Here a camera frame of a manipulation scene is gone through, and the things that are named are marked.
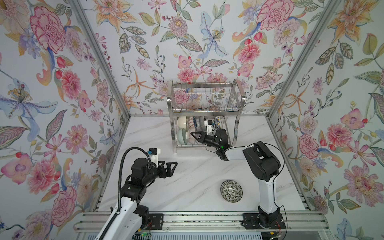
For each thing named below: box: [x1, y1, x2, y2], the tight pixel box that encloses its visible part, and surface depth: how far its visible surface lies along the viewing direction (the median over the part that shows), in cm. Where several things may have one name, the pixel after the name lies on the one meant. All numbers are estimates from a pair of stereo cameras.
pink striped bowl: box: [188, 127, 196, 144], surface depth 92 cm
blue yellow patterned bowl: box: [216, 116, 221, 129], surface depth 103 cm
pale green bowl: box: [178, 128, 188, 145], surface depth 95 cm
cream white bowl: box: [177, 116, 187, 129], surface depth 103 cm
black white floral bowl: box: [220, 179, 243, 203], surface depth 84 cm
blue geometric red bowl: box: [188, 116, 198, 131], surface depth 103 cm
